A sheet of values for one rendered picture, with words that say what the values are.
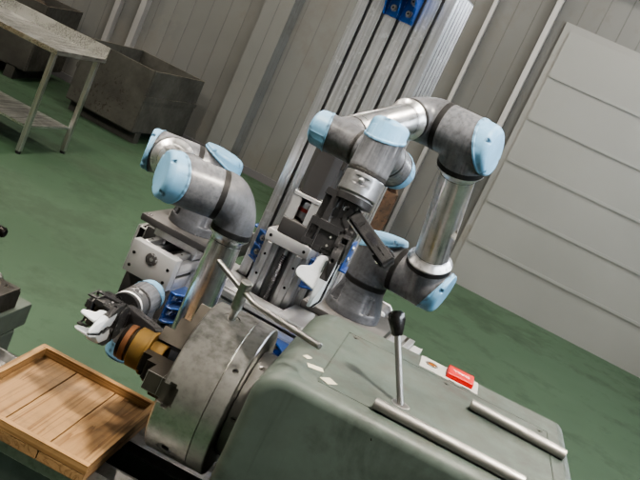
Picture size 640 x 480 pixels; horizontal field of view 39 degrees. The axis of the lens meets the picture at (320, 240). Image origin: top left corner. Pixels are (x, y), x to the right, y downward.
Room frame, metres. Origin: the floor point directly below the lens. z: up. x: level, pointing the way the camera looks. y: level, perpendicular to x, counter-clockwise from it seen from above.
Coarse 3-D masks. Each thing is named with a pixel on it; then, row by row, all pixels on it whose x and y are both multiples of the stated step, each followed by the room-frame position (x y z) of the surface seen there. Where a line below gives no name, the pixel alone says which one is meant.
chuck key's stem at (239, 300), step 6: (246, 282) 1.63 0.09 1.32; (240, 288) 1.62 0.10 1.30; (246, 288) 1.62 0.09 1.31; (240, 294) 1.62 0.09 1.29; (234, 300) 1.63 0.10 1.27; (240, 300) 1.63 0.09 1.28; (234, 306) 1.63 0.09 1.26; (240, 306) 1.63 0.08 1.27; (234, 312) 1.64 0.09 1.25; (234, 318) 1.64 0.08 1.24
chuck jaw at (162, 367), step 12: (144, 360) 1.63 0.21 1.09; (156, 360) 1.62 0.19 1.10; (168, 360) 1.65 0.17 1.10; (144, 372) 1.60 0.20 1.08; (156, 372) 1.56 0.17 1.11; (168, 372) 1.58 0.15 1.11; (144, 384) 1.55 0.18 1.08; (156, 384) 1.55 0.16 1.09; (168, 384) 1.53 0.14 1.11; (168, 396) 1.53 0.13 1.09
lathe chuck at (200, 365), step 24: (216, 312) 1.64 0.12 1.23; (240, 312) 1.69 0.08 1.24; (192, 336) 1.57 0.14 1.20; (216, 336) 1.59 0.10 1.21; (240, 336) 1.61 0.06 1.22; (192, 360) 1.55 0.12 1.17; (216, 360) 1.55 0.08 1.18; (192, 384) 1.53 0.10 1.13; (216, 384) 1.53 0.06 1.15; (168, 408) 1.52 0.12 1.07; (192, 408) 1.52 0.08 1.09; (168, 432) 1.53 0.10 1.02; (192, 432) 1.52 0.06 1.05; (168, 456) 1.60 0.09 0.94
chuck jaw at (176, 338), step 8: (200, 312) 1.73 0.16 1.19; (184, 320) 1.72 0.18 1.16; (192, 320) 1.72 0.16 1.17; (200, 320) 1.73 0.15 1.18; (168, 328) 1.71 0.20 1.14; (176, 328) 1.71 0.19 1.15; (184, 328) 1.71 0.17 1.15; (192, 328) 1.71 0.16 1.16; (160, 336) 1.69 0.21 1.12; (168, 336) 1.70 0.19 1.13; (176, 336) 1.70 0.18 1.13; (184, 336) 1.70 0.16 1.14; (168, 344) 1.70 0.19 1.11; (176, 344) 1.69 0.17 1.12; (184, 344) 1.69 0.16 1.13
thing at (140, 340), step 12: (132, 324) 1.70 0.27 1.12; (120, 336) 1.66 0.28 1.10; (132, 336) 1.67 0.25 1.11; (144, 336) 1.67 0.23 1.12; (156, 336) 1.68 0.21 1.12; (120, 348) 1.66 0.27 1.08; (132, 348) 1.65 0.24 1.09; (144, 348) 1.65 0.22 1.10; (156, 348) 1.67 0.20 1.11; (168, 348) 1.68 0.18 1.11; (132, 360) 1.65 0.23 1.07
